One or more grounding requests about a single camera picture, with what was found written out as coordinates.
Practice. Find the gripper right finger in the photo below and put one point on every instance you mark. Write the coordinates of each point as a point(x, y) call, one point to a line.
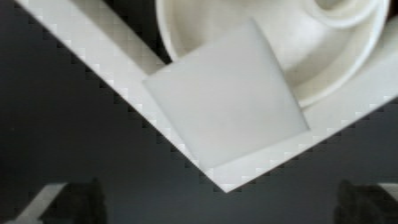
point(366, 203)

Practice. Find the white L-shaped fence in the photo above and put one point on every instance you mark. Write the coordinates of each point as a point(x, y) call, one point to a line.
point(95, 34)

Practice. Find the white stool leg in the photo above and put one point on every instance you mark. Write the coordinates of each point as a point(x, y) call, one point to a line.
point(224, 98)

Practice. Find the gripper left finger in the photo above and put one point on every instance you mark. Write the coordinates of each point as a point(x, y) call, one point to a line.
point(66, 204)

